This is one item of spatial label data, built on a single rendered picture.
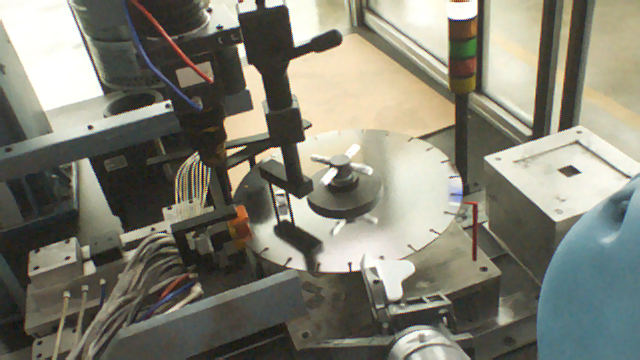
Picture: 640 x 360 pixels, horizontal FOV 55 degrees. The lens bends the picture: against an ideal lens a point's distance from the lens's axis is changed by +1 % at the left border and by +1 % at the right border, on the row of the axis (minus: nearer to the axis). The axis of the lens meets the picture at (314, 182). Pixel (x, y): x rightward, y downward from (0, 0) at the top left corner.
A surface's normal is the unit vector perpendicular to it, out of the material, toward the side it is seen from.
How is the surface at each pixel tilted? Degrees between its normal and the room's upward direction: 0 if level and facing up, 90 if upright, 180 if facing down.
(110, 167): 90
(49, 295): 90
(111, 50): 90
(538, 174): 0
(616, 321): 82
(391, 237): 0
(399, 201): 0
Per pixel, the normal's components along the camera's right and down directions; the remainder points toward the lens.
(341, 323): -0.14, -0.80
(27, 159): 0.33, 0.52
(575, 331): -0.89, 0.27
